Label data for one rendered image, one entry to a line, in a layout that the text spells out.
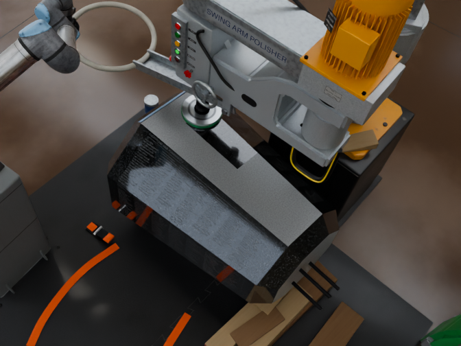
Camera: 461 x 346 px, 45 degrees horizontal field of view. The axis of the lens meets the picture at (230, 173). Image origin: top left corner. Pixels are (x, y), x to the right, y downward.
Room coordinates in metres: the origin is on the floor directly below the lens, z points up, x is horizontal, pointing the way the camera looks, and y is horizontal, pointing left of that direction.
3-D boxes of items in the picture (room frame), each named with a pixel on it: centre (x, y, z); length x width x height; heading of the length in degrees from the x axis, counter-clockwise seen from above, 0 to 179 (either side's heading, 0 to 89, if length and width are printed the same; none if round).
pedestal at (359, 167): (2.12, -0.60, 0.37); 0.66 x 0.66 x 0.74; 58
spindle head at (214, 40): (1.81, 0.14, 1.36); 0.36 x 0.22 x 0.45; 60
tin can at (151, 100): (2.44, 0.64, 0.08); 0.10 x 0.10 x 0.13
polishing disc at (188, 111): (1.85, 0.21, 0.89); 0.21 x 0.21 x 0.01
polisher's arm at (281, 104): (1.64, -0.12, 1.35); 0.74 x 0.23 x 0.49; 60
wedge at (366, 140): (1.89, -0.65, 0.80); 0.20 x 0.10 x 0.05; 111
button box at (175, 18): (1.78, 0.33, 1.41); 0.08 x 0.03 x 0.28; 60
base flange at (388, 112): (2.12, -0.60, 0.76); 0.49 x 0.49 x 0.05; 58
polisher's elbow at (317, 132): (1.52, -0.36, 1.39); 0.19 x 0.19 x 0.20
